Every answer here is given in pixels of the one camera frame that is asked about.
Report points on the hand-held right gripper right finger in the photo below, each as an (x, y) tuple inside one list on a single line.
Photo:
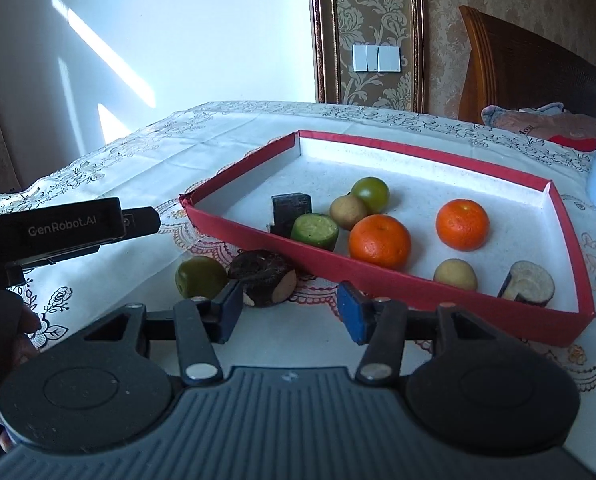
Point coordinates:
[(353, 317)]

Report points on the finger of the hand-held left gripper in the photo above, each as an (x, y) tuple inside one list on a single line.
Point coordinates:
[(143, 220)]

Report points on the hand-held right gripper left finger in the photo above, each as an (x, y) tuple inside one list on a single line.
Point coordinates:
[(230, 310)]

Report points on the green tomato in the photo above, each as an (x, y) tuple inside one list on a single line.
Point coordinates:
[(372, 192), (198, 277)]

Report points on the dark brown eggplant chunk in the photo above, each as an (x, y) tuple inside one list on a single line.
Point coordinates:
[(260, 270)]

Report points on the orange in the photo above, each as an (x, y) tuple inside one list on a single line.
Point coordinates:
[(377, 242), (461, 225)]

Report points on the green cucumber chunk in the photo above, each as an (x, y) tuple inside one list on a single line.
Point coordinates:
[(313, 230)]

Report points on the small yellow potato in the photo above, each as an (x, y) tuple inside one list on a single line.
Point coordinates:
[(455, 274), (347, 212)]

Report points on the red cardboard tray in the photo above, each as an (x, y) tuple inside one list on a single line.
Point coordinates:
[(427, 175)]

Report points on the eggplant chunk with beige cut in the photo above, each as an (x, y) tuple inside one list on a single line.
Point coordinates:
[(530, 280)]

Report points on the person's left hand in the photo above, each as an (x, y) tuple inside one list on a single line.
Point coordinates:
[(29, 330)]

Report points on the white embroidered tablecloth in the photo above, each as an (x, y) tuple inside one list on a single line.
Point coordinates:
[(153, 150)]

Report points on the black eggplant chunk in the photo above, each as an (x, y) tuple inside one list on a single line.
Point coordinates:
[(290, 210)]

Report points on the gold framed wallpaper panel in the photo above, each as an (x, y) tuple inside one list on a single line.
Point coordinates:
[(318, 35)]

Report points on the pink pillow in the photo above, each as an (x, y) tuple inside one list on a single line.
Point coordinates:
[(527, 125)]

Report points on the red cloth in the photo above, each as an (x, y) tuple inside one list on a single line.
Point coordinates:
[(572, 142)]

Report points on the grey blue cloth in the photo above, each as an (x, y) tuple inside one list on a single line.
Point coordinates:
[(542, 108)]

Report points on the brown wooden headboard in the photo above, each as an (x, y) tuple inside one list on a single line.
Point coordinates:
[(527, 70)]

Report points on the white wall light switch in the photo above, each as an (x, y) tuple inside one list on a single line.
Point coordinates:
[(376, 57)]

